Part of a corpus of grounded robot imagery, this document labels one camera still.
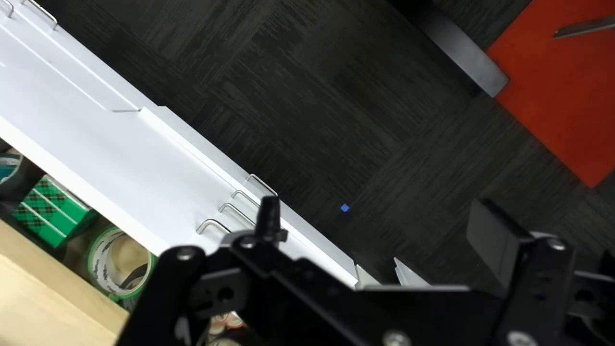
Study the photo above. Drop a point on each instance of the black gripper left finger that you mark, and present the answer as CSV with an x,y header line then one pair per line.
x,y
265,221

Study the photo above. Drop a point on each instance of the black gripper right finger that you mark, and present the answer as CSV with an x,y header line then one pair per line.
x,y
503,236

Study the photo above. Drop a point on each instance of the grey chair base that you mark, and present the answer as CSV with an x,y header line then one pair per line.
x,y
468,54

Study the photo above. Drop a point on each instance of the orange floor mat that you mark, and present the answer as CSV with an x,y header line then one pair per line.
x,y
565,96

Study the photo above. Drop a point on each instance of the dark green tape roll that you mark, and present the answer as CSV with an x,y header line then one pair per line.
x,y
9,167

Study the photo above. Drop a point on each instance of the white green tape roll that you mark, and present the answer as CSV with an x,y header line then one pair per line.
x,y
103,256

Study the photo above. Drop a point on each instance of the grey metal bar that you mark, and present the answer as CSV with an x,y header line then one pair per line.
x,y
588,27

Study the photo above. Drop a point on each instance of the green patterned tape box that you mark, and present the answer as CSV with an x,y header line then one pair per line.
x,y
55,208

